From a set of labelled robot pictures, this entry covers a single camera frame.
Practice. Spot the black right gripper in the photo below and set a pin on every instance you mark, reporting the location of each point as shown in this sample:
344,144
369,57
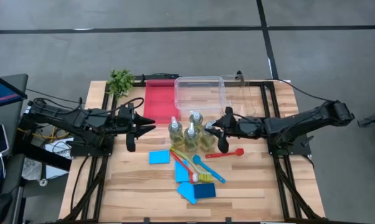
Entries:
246,127

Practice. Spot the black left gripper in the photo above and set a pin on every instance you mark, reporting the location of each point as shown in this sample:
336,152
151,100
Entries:
131,130

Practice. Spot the blue cellulose sponge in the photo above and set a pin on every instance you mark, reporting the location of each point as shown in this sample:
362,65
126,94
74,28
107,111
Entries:
204,190
187,192
159,156
180,174

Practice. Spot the blue plastic dish brush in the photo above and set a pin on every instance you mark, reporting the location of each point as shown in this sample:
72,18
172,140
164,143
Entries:
197,159

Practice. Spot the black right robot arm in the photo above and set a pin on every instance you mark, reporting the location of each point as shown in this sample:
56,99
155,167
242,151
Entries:
299,123

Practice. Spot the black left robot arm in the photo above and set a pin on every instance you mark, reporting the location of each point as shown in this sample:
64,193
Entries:
66,116

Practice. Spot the red plastic bin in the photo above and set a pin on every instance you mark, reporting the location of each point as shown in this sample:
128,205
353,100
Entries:
159,99

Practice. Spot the large clear plastic bin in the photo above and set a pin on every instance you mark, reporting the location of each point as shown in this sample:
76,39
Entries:
200,93

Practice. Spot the small clear plastic bin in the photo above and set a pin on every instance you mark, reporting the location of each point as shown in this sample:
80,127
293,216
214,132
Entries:
240,93

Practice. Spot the green plant in white pot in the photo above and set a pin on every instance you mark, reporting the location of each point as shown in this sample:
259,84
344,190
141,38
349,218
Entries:
120,82

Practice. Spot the black power strip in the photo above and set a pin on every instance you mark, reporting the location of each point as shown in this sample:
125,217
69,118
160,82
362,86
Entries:
159,76

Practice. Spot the white paper sheets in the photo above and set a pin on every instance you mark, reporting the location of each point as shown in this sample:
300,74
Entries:
55,172

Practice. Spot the grey crumpled bag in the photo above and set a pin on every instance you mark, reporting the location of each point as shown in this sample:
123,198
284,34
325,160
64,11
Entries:
31,169

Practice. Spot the grey desk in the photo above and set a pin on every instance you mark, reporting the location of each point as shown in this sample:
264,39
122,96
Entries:
16,109

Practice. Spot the computer screen with blue picture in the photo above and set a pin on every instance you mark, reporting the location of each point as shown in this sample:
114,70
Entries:
0,90

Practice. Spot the black metal stand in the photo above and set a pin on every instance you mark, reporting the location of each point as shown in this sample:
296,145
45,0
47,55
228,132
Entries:
374,119

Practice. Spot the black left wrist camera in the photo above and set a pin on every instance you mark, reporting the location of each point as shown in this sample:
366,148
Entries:
123,115

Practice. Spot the black aluminium table frame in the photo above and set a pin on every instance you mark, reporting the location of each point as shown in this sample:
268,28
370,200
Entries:
97,205

